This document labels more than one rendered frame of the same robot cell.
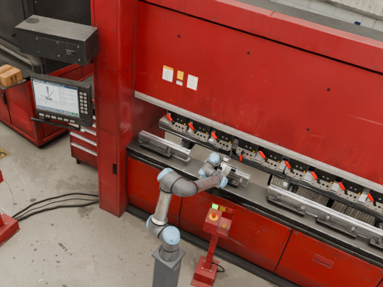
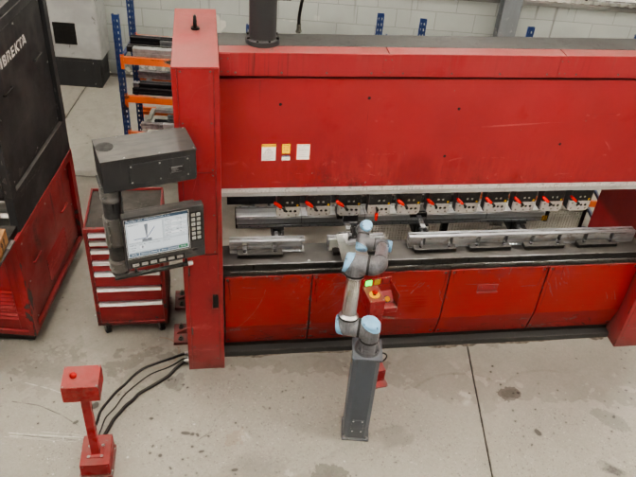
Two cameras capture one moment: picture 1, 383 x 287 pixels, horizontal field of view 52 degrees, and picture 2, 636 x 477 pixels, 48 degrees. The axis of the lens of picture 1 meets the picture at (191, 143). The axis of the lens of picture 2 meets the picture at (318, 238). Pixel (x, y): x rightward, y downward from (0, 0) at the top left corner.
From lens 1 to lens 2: 2.19 m
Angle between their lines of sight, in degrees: 25
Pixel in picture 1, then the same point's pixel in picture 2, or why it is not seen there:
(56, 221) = (152, 412)
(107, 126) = not seen: hidden behind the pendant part
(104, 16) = (194, 110)
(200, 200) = (336, 288)
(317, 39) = (442, 63)
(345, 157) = (485, 169)
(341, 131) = (478, 146)
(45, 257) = (182, 455)
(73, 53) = (181, 168)
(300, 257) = (462, 296)
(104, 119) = not seen: hidden behind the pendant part
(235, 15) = (351, 62)
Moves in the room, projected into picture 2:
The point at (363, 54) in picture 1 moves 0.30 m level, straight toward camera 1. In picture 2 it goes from (486, 66) to (503, 89)
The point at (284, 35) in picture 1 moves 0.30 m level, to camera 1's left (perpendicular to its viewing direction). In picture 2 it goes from (407, 69) to (362, 78)
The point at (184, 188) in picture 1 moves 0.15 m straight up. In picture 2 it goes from (380, 264) to (384, 242)
